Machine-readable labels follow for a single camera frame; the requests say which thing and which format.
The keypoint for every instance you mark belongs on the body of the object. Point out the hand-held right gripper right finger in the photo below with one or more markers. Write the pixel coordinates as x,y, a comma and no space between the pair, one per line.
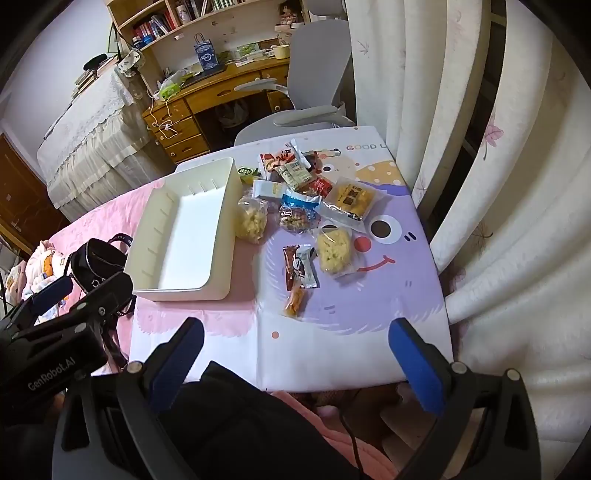
415,364

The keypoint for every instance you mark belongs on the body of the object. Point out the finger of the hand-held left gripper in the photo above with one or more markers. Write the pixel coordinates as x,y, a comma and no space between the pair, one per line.
46,290
99,297

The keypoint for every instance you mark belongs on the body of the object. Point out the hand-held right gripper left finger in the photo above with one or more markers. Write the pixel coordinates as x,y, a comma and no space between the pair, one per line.
178,364

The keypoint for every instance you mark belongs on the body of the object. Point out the white plastic storage tray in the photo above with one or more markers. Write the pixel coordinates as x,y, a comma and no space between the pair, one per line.
184,230

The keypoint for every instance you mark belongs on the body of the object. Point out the small orange snack packet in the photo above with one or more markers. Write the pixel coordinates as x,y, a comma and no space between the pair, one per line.
295,302

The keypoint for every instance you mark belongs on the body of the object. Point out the clear bag of yellow puffs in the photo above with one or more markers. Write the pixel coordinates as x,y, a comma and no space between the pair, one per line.
332,251
251,220

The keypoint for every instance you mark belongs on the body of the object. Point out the yellow cake tray pack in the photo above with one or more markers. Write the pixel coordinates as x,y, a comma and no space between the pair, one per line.
352,198

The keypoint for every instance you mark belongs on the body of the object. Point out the clear packet of brown snack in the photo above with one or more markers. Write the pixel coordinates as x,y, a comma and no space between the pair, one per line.
295,218

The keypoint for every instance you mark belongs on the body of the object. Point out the white yellow snack packet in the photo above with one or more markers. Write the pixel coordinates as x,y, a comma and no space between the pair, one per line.
268,189

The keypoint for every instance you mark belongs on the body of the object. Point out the blue white snack packet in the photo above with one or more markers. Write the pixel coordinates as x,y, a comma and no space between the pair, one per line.
299,201

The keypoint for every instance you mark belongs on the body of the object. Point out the red orange snack packet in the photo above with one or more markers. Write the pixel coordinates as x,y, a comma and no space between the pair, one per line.
271,161

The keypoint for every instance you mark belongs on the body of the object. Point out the printed cloth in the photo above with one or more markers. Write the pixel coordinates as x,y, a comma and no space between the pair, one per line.
46,263

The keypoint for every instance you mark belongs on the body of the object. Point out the black handbag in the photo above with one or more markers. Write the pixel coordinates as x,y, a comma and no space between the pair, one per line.
99,261

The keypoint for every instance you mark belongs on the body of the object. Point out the pink blanket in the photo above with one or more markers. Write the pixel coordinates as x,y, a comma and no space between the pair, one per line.
97,221

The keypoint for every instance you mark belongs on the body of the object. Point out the person's black garment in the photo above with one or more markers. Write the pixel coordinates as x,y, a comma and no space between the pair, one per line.
240,424

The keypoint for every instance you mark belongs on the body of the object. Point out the brown wooden door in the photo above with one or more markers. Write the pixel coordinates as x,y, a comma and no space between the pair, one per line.
18,194

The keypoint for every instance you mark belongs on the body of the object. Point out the pink fuzzy cloth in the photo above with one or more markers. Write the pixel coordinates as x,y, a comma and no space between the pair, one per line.
369,457

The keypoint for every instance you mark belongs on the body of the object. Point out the grey white snack packet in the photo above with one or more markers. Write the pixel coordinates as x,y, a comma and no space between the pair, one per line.
307,270

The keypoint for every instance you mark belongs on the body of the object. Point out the white lace bed cover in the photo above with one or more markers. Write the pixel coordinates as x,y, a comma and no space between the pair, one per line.
92,129

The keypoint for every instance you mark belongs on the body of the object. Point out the green snack packet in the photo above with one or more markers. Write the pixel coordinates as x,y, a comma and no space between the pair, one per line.
249,171

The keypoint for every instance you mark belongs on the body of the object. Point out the green tissue pack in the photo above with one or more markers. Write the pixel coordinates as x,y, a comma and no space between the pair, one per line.
168,90

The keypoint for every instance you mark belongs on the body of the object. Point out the white printed snack packet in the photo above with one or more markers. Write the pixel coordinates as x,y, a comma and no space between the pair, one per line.
295,174

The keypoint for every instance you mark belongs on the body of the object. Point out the black bag under desk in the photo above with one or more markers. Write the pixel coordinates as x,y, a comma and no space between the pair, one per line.
233,113

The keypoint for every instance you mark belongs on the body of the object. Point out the white floral curtain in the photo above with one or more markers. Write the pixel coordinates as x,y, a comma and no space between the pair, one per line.
461,138

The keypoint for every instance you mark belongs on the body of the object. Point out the wooden desk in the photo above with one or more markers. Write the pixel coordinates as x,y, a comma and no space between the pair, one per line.
217,92

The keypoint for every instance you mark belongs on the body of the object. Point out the floral cloth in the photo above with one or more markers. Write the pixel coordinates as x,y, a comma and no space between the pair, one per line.
129,60

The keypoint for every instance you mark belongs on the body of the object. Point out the blue gift bag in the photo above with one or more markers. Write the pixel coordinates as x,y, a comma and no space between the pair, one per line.
205,53

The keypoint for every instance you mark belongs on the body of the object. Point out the row of books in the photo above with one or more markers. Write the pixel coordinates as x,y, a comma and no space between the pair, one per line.
154,26

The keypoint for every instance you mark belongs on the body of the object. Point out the wooden bookshelf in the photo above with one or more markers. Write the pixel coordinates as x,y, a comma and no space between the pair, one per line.
184,27

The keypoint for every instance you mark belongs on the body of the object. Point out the green picture box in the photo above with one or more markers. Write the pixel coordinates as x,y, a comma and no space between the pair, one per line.
247,48

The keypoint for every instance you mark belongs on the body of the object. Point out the grey office chair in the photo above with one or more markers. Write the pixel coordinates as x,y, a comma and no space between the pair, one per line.
314,69

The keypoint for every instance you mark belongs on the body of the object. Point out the doll figurine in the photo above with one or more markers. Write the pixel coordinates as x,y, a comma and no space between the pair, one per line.
288,14

